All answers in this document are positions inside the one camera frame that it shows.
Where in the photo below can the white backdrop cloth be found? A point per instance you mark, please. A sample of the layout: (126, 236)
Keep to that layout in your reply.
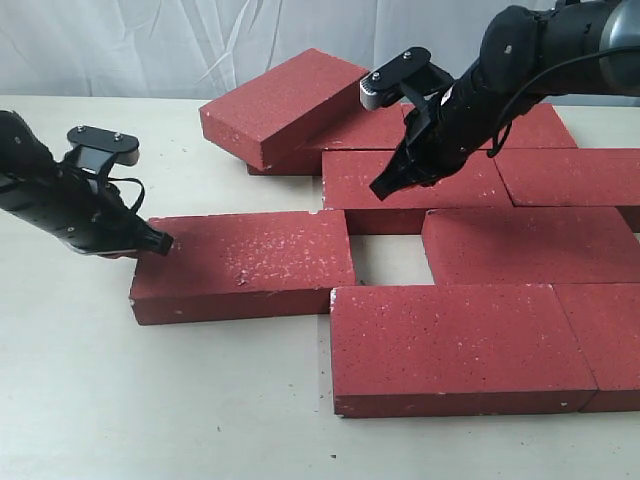
(202, 49)

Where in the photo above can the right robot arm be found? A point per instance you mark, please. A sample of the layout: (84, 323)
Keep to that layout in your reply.
(585, 48)

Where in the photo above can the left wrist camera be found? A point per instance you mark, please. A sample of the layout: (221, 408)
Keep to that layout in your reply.
(97, 150)

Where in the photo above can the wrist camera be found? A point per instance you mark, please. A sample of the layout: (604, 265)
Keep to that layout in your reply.
(97, 150)
(409, 75)

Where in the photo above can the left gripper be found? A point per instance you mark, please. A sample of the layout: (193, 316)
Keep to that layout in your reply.
(80, 208)

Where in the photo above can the red brick second row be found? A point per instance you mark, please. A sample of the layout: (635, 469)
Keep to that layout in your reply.
(548, 245)

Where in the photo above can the red brick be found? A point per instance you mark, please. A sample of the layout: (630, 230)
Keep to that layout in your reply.
(605, 321)
(241, 266)
(462, 350)
(540, 128)
(571, 177)
(268, 118)
(381, 129)

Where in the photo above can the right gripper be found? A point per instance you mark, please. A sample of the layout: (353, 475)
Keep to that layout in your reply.
(462, 119)

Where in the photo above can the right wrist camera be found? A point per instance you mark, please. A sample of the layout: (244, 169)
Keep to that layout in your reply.
(409, 75)

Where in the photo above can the red brick under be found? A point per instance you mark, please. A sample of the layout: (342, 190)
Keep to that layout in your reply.
(346, 176)

